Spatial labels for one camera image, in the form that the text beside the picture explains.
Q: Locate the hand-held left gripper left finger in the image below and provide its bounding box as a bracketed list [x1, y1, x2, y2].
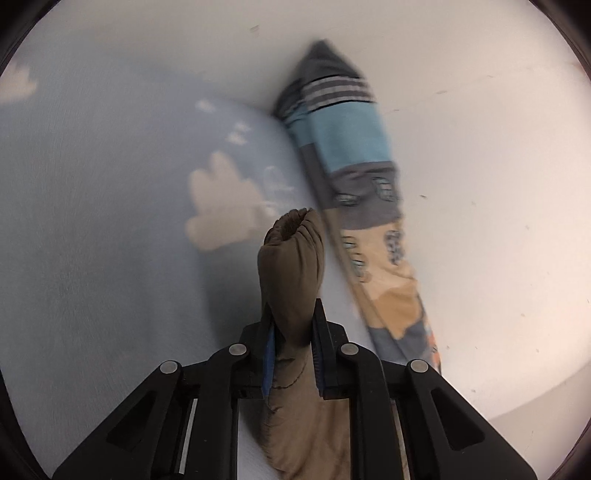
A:
[52, 323, 280, 480]

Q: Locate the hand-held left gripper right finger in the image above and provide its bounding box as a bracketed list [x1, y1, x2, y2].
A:
[311, 299, 539, 480]

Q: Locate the brown quilted blanket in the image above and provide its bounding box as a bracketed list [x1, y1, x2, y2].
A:
[256, 208, 365, 480]

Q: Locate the patchwork printed blanket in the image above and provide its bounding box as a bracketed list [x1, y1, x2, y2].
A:
[272, 39, 446, 402]

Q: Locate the light blue bed sheet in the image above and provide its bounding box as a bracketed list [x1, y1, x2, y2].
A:
[0, 51, 384, 480]

